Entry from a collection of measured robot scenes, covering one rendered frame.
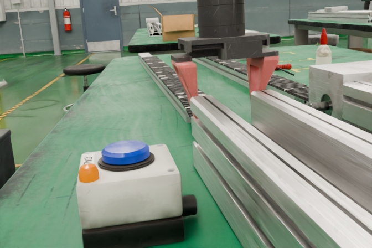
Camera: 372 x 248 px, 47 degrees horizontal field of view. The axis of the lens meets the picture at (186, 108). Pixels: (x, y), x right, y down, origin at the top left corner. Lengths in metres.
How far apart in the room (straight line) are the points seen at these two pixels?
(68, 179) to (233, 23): 0.26
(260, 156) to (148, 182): 0.09
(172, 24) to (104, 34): 8.93
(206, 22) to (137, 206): 0.25
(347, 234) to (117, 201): 0.19
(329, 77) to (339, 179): 0.26
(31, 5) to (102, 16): 1.81
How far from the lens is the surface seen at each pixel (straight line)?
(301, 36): 5.10
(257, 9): 11.74
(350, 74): 0.55
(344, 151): 0.33
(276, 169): 0.26
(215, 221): 0.39
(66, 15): 11.47
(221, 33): 0.50
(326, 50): 1.09
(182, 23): 2.59
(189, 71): 0.49
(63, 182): 0.50
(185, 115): 0.70
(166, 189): 0.33
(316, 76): 0.61
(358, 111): 0.53
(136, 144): 0.36
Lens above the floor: 0.96
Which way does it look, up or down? 13 degrees down
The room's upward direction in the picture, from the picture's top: 3 degrees counter-clockwise
